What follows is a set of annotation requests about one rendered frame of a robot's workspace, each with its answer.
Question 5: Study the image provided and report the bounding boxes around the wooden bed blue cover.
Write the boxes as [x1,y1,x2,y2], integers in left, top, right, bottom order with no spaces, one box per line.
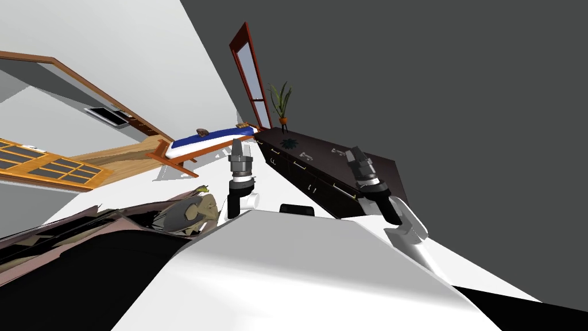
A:
[146,122,261,179]

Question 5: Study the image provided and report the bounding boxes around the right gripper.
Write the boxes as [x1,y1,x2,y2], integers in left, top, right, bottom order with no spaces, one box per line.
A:
[345,147,380,186]

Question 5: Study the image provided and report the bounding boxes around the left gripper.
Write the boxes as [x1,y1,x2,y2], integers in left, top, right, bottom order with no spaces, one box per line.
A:
[227,138,254,175]

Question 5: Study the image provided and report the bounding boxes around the black flat panel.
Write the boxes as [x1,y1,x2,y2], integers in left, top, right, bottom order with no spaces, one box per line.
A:
[84,106,132,129]

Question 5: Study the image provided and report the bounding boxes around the red framed window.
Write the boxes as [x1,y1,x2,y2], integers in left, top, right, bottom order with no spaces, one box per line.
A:
[229,21,273,131]

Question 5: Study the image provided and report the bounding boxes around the green potted plant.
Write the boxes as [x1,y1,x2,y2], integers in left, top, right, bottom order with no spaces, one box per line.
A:
[268,81,293,134]

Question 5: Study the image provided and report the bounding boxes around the wooden door glass panes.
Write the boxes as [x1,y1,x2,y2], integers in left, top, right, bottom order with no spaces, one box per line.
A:
[0,137,114,193]

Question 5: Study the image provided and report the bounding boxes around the dark brown sideboard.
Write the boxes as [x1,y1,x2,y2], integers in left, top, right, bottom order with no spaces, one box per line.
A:
[254,127,409,220]

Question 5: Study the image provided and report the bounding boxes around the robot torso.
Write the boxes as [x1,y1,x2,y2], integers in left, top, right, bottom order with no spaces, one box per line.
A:
[111,203,502,331]

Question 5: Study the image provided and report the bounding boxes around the brown olive sofa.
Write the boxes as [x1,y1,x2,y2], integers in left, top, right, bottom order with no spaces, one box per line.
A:
[0,184,221,288]

